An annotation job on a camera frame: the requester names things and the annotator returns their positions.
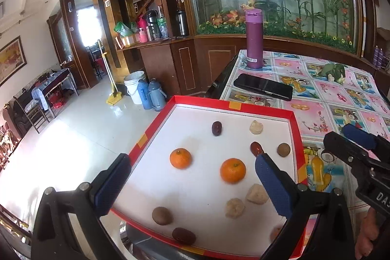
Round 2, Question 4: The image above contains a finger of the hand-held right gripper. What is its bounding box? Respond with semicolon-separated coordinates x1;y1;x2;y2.
323;131;371;168
343;123;390;154

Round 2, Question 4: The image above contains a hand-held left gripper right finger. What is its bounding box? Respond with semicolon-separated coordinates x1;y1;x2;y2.
254;152;357;260

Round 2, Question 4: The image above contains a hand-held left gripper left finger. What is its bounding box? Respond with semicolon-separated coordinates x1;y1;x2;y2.
30;153;133;260

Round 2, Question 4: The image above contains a pale walnut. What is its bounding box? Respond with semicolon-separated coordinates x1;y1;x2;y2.
246;183;269;205
249;120;264;135
225;198;246;219

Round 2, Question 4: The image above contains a brown kiwi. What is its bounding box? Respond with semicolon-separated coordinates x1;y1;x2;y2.
152;206;174;226
277;143;291;158

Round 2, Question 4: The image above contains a shiny red date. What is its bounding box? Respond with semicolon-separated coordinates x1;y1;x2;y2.
250;141;265;158

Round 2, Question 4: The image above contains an orange tangerine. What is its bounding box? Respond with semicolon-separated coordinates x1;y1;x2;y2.
220;158;247;184
169;148;192;170

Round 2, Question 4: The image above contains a small red date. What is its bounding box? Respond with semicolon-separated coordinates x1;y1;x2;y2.
270;226;284;242

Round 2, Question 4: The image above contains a red tray with white base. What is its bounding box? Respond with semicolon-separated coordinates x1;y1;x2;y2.
110;96;307;259

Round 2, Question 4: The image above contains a person's right hand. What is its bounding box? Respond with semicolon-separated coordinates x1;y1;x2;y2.
355;209;380;260

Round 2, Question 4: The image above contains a floral printed tablecloth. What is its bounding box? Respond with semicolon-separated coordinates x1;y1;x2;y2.
219;50;390;260

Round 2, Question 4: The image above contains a green leafy vegetable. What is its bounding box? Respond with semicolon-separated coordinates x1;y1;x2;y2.
317;63;348;84

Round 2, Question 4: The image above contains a yellow mop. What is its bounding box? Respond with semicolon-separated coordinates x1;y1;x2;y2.
97;39;122;105

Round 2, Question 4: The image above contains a blue thermos jug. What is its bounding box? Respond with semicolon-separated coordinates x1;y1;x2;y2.
137;80;152;110

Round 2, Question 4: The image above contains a black smartphone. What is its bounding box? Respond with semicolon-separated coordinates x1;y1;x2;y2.
233;73;293;101

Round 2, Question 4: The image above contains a white plastic bucket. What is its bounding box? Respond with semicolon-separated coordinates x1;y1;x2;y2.
123;71;147;105

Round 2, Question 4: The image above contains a grey-blue thermos jug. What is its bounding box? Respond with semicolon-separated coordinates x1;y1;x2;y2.
148;79;168;112

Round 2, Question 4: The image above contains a wooden chair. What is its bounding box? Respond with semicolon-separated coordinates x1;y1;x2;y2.
14;94;51;134

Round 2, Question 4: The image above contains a dark side table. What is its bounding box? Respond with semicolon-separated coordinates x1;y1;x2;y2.
32;68;80;119

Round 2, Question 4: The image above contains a purple thermos bottle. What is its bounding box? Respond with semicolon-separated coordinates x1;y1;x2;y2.
245;9;264;69

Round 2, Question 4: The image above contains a brown wooden partition cabinet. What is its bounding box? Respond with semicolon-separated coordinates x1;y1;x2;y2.
116;33;390;96

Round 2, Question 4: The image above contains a red and white box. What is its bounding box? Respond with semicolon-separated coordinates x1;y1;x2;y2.
117;34;141;49

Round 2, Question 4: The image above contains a pink water bottle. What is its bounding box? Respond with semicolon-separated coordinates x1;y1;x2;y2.
138;19;147;44

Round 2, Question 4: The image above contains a green plastic bag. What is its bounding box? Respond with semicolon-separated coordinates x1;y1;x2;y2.
114;22;135;37

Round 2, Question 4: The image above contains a green plastic bottle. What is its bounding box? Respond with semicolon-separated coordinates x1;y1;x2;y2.
158;15;169;39

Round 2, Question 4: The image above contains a wooden pillar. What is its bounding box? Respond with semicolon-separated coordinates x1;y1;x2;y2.
87;0;131;68

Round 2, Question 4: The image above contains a dark steel thermos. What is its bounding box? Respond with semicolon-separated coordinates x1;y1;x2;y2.
144;11;159;40

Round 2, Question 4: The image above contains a black thermos flask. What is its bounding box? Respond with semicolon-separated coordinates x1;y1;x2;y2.
176;9;189;37

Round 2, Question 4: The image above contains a wooden door frame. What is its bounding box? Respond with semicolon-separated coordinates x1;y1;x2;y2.
47;0;102;90

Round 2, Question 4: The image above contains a framed wall painting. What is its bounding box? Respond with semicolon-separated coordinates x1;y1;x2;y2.
0;36;27;87

